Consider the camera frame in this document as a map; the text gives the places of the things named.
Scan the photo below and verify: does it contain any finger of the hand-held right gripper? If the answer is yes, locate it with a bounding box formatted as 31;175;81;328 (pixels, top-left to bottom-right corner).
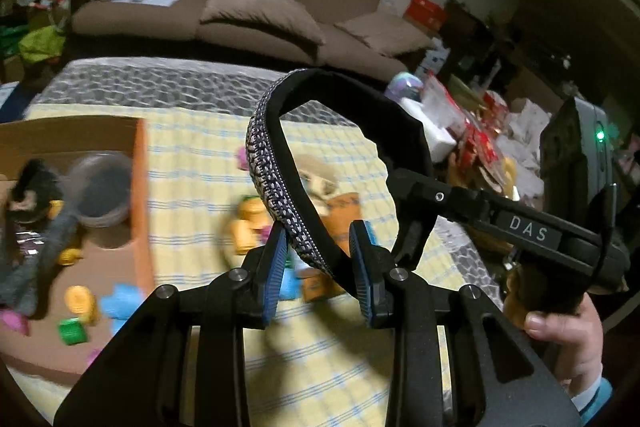
387;168;501;228
392;212;437;269

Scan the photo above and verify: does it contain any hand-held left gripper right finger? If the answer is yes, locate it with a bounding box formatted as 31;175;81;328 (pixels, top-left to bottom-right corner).
348;219;583;427

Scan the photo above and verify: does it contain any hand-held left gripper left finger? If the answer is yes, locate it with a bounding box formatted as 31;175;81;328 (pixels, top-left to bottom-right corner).
52;221;290;427

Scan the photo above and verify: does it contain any black rhinestone headband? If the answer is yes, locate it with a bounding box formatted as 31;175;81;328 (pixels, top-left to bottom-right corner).
245;68;436;305

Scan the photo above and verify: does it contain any orange cardboard box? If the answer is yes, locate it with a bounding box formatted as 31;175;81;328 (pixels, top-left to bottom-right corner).
0;116;156;388

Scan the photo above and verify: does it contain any person's right forearm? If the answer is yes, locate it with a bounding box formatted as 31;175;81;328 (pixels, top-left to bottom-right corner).
569;376;613;414

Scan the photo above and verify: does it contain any mosaic pattern desktop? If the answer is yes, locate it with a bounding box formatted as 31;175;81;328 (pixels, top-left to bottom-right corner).
25;57;506;427

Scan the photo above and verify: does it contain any person's right hand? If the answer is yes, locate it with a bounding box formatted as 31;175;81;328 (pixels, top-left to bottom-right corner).
504;279;604;384

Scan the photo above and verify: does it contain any yellow hair roller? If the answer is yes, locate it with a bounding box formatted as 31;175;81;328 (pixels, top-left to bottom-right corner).
239;196;266;220
65;286;98;323
230;218;261;255

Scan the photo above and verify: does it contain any pile of red packaging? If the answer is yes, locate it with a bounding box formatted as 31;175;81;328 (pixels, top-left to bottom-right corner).
450;92;546;202

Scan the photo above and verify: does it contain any white foam box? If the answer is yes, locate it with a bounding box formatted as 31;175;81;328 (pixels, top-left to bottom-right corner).
400;99;456;162

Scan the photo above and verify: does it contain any orange printed packet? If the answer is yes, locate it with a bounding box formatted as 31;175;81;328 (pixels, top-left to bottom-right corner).
300;192;361;303

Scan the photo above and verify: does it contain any clear plastic packaging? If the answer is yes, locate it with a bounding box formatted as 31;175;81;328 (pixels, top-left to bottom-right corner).
425;77;476;132

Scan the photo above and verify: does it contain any wooden hair brush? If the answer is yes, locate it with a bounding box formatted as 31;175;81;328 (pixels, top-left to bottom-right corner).
295;157;338;208

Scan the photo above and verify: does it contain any purple round container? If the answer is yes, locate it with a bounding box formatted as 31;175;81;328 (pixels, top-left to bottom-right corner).
384;72;426;100

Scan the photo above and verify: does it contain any yellow checkered tablecloth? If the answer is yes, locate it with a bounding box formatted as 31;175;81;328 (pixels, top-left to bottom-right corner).
25;104;461;427

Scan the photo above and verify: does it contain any light blue hair roller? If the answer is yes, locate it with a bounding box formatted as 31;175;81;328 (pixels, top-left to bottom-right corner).
97;284;143;333

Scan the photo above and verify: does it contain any small brown pillow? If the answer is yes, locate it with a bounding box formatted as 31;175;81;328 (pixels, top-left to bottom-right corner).
334;12;436;58

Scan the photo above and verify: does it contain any red box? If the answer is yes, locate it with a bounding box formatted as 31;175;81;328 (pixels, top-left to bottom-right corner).
404;0;447;30

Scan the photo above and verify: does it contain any round clear plastic container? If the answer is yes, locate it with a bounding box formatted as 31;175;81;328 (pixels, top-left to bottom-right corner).
65;152;136;230

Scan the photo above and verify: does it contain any green hair roller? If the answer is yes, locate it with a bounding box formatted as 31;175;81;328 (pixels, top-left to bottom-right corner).
57;318;86;345

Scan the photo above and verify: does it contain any large brown pillow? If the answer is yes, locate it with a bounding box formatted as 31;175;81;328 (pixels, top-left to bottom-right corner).
200;0;326;48

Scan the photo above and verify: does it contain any green bag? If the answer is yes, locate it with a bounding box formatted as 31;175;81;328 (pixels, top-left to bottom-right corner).
19;27;66;62

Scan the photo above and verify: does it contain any bag of colourful hair ties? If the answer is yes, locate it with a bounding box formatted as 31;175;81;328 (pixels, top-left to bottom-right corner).
15;227;51;258

